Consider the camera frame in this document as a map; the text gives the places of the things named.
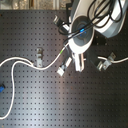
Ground grey metal gripper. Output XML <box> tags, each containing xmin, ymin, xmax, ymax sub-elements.
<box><xmin>69</xmin><ymin>16</ymin><xmax>94</xmax><ymax>71</ymax></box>

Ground white cable with coloured marks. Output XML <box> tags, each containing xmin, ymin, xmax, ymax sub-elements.
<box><xmin>0</xmin><ymin>41</ymin><xmax>128</xmax><ymax>120</ymax></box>

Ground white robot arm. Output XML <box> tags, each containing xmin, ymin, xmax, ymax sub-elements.
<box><xmin>69</xmin><ymin>0</ymin><xmax>128</xmax><ymax>72</ymax></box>

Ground small blue object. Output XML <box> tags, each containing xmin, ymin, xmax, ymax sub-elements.
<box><xmin>0</xmin><ymin>85</ymin><xmax>5</xmax><ymax>93</ymax></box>

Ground middle grey cable clip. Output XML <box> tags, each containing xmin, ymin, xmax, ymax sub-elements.
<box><xmin>57</xmin><ymin>57</ymin><xmax>72</xmax><ymax>76</ymax></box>

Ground grey cable clip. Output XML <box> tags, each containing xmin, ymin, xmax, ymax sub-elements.
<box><xmin>97</xmin><ymin>53</ymin><xmax>116</xmax><ymax>71</ymax></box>
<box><xmin>36</xmin><ymin>47</ymin><xmax>43</xmax><ymax>68</ymax></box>
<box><xmin>57</xmin><ymin>57</ymin><xmax>72</xmax><ymax>76</ymax></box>

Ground right grey cable clip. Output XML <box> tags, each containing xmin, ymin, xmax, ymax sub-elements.
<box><xmin>97</xmin><ymin>53</ymin><xmax>116</xmax><ymax>71</ymax></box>

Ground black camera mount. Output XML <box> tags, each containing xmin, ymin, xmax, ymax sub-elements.
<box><xmin>53</xmin><ymin>16</ymin><xmax>69</xmax><ymax>35</ymax></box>

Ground left grey cable clip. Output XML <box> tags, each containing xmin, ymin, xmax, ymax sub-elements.
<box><xmin>36</xmin><ymin>47</ymin><xmax>43</xmax><ymax>68</ymax></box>

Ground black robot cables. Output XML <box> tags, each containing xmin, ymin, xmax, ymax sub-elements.
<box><xmin>75</xmin><ymin>0</ymin><xmax>126</xmax><ymax>34</ymax></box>

